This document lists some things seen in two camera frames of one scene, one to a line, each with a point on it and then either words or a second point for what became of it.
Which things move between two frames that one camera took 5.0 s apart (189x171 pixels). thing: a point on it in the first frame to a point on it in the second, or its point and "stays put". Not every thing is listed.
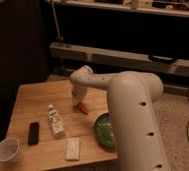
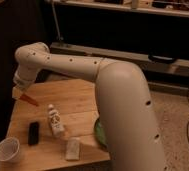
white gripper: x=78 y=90 to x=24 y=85
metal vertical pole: x=55 y=19 stays put
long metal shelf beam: x=120 y=59 stays put
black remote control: x=33 y=133 stays put
